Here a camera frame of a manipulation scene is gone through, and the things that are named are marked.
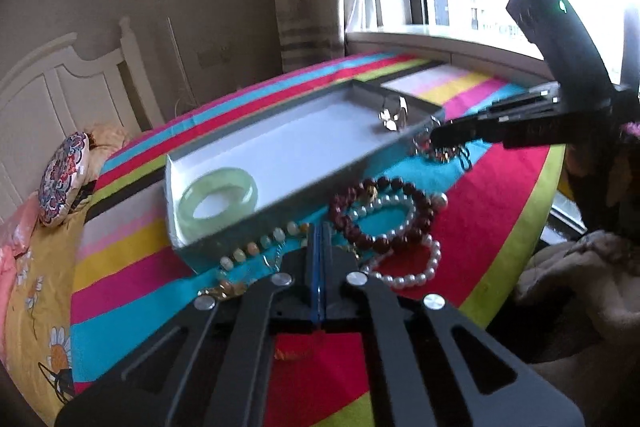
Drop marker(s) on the white wooden headboard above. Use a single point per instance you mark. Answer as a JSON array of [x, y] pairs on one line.
[[60, 92]]

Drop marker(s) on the white windowsill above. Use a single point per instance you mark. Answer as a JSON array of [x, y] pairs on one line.
[[425, 39]]

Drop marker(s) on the peach fluffy pillow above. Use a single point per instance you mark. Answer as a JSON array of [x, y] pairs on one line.
[[107, 139]]

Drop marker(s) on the silver ornament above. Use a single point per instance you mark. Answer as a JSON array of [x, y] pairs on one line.
[[392, 117]]

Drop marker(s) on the round patterned cushion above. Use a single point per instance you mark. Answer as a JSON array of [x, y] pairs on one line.
[[62, 177]]

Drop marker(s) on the grey shallow tray box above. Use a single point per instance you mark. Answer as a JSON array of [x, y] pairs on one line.
[[280, 142]]

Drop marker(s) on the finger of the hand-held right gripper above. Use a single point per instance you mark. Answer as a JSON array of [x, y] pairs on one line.
[[460, 132], [520, 103]]

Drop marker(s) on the yellow floral bedsheet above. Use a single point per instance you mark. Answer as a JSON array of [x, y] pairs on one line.
[[45, 307]]

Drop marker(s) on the person's fuzzy beige clothing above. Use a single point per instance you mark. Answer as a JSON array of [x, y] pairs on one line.
[[580, 287]]

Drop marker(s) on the dark cloth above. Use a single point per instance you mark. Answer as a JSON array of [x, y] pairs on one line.
[[85, 197]]

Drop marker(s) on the gold brooch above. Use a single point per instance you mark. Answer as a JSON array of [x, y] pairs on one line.
[[222, 291]]

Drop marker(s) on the pink cloth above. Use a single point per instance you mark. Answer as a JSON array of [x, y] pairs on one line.
[[15, 232]]

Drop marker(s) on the green jade bangle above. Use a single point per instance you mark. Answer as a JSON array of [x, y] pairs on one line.
[[187, 207]]

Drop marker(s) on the striped colourful cloth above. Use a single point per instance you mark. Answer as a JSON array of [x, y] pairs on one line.
[[480, 207]]

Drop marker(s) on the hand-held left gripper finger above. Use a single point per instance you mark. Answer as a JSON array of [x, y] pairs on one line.
[[326, 259], [314, 259]]

